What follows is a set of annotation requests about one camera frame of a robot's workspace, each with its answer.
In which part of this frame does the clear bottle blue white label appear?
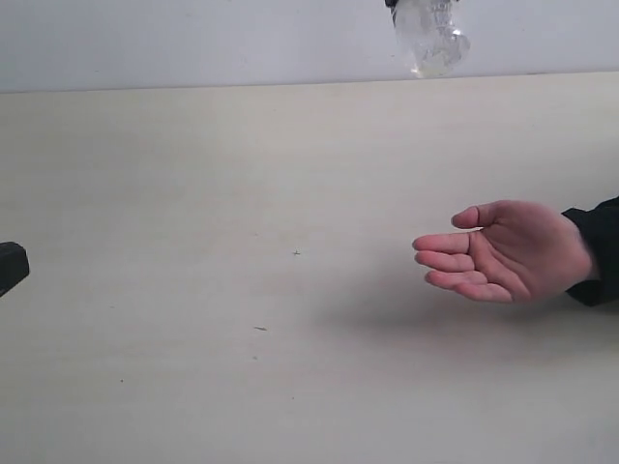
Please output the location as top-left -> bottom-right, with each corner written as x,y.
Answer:
385,0 -> 471,78

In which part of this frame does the black sleeved forearm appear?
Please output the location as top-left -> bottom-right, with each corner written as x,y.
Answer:
562,197 -> 618,306

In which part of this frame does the person's open hand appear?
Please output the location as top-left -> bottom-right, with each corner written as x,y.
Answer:
412,200 -> 599,304

